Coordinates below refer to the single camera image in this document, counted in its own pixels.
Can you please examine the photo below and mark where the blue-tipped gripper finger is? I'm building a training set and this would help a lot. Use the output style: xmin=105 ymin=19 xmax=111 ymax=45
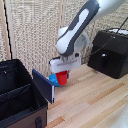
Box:
xmin=50 ymin=71 xmax=58 ymax=81
xmin=65 ymin=69 xmax=71 ymax=80

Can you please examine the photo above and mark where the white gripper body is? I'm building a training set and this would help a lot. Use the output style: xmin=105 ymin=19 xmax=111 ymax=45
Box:
xmin=49 ymin=52 xmax=82 ymax=74

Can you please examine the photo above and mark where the red plastic cup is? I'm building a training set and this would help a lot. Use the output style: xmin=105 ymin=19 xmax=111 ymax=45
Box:
xmin=55 ymin=70 xmax=69 ymax=87

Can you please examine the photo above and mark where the dark blue book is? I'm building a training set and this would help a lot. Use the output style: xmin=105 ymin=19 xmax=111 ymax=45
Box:
xmin=31 ymin=68 xmax=56 ymax=105

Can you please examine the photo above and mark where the open black fabric case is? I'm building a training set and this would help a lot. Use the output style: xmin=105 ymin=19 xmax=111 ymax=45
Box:
xmin=0 ymin=58 xmax=49 ymax=128

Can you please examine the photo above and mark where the black box with handle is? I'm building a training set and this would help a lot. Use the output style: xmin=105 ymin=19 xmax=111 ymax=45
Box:
xmin=87 ymin=29 xmax=128 ymax=80

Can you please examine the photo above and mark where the black cable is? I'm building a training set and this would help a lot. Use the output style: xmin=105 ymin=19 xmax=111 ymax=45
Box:
xmin=81 ymin=17 xmax=128 ymax=64

